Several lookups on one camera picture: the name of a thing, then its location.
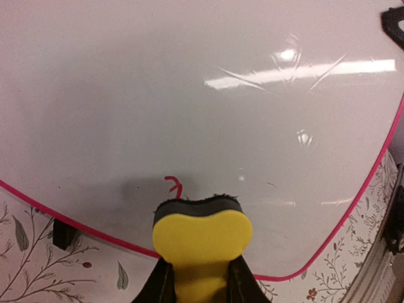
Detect yellow bone-shaped eraser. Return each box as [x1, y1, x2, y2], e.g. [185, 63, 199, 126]
[152, 194, 253, 302]

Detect pink-framed whiteboard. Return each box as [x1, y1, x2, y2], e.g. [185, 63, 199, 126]
[1, 1, 403, 281]

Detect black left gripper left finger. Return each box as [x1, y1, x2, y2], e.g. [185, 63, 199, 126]
[132, 258, 175, 303]

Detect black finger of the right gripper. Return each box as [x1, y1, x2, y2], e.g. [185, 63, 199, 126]
[380, 6, 404, 50]

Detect front aluminium rail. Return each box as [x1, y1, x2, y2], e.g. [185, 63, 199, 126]
[342, 164, 403, 303]

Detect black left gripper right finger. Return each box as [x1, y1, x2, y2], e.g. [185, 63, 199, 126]
[229, 256, 271, 303]

